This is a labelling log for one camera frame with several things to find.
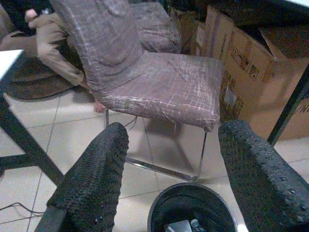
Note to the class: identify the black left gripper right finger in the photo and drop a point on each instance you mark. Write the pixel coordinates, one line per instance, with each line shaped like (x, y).
(260, 183)

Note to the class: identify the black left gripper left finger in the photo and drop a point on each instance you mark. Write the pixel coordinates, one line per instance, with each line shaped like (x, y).
(96, 174)

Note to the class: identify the black round rubbish bin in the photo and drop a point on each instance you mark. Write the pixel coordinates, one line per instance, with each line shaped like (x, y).
(193, 205)

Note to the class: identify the small blue packet trash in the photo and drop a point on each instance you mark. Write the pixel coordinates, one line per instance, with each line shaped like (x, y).
(195, 224)

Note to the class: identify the white carton trash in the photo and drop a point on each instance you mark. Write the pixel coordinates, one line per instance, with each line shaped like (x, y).
(177, 226)

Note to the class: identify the white table with black legs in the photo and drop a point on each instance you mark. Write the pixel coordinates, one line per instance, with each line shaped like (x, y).
(9, 60)
(289, 106)

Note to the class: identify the large printed cardboard box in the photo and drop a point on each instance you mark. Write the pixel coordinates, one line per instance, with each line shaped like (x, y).
(251, 79)

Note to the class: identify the grey-brown checked fabric chair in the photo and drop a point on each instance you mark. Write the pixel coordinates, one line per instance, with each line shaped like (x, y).
(157, 84)

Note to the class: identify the brown round armchair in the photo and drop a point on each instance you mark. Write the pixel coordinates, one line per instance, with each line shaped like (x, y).
(36, 84)

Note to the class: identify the seated person in beige trousers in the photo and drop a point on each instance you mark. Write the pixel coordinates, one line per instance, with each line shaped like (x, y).
(50, 50)

